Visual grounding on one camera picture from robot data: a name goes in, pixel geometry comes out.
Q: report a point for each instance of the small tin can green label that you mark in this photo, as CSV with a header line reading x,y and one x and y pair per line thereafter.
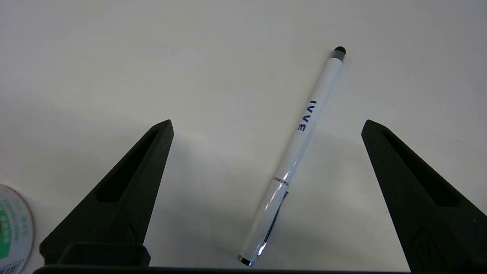
x,y
13,232

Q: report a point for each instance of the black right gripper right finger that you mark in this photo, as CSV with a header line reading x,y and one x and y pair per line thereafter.
x,y
426,224

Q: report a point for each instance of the white pen with blue print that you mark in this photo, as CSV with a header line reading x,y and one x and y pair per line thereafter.
x,y
300,144

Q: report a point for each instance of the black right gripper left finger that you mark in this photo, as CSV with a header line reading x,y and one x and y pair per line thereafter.
x,y
125,198

